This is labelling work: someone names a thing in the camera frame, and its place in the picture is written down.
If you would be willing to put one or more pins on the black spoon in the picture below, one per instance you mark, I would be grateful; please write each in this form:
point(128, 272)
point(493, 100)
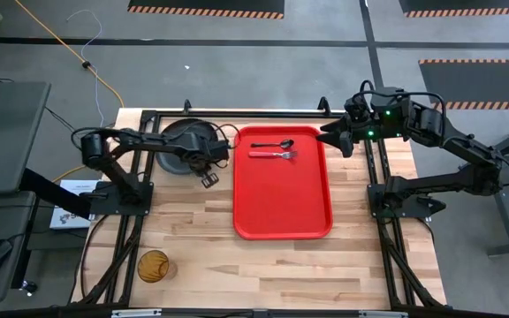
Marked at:
point(286, 143)

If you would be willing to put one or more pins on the amber transparent cup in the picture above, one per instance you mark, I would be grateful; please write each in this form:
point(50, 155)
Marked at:
point(153, 267)

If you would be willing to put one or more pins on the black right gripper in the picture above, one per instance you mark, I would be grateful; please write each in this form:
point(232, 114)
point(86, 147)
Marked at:
point(365, 131)

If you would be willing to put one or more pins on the dark grey plate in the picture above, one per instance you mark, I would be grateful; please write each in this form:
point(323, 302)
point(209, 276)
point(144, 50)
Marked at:
point(170, 165)

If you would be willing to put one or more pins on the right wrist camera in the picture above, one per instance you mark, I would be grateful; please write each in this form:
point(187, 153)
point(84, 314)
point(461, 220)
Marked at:
point(355, 108)

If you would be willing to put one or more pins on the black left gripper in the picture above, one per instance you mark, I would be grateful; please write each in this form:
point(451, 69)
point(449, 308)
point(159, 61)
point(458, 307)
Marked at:
point(201, 150)

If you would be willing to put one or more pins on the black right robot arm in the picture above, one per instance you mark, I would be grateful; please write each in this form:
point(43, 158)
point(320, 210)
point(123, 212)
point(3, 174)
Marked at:
point(458, 146)

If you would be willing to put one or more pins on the black aluminium rig frame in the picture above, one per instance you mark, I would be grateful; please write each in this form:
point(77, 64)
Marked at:
point(237, 114)

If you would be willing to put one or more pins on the black hazard-striped floor mat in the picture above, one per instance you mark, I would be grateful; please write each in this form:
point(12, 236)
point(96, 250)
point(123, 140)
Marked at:
point(206, 4)
point(466, 4)
point(480, 81)

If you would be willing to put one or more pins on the red plastic tray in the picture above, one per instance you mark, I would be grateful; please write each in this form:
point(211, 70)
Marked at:
point(281, 194)

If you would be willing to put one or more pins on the white paper box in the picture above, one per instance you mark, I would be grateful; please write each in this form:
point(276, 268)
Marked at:
point(71, 216)

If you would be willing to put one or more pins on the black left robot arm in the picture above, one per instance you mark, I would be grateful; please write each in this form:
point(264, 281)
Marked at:
point(148, 140)

